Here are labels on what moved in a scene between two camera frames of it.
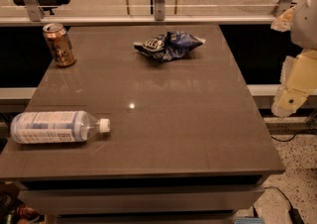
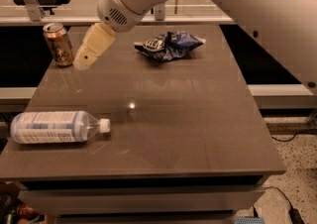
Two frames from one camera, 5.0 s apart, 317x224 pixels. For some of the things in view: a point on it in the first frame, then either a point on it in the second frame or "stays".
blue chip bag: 169,46 stays
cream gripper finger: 297,81 to 98,38
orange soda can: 60,45 stays
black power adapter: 295,216 stays
